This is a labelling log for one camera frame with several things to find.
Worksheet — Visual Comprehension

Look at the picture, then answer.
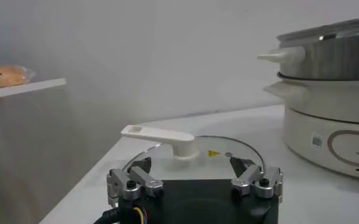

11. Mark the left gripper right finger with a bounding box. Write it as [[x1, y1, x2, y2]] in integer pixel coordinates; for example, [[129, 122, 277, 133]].
[[229, 156, 284, 203]]

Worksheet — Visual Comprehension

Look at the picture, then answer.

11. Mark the bagged orange bread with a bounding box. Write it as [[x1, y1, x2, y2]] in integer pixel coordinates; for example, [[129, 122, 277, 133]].
[[0, 65, 35, 91]]

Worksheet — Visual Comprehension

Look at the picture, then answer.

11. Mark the stainless steel steamer basket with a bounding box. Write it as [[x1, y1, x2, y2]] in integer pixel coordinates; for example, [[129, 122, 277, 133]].
[[257, 15, 359, 82]]

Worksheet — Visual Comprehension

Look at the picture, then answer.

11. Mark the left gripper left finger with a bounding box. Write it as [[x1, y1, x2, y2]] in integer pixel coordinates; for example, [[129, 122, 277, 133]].
[[106, 156, 165, 208]]

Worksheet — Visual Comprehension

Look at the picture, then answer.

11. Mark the glass lid with white handle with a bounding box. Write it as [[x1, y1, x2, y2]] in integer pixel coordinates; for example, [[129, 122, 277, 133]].
[[120, 124, 267, 180]]

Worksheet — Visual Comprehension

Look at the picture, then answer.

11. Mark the black corrugated wrist cable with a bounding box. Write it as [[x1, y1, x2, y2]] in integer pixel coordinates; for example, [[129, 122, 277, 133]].
[[93, 207, 123, 224]]

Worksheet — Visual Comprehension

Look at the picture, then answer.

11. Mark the cream electric steamer pot base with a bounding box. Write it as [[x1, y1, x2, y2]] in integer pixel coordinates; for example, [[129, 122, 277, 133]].
[[263, 79, 359, 187]]

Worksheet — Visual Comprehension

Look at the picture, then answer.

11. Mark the coloured wrist wire bundle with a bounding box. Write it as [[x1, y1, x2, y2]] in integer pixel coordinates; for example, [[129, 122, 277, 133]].
[[132, 206, 149, 224]]

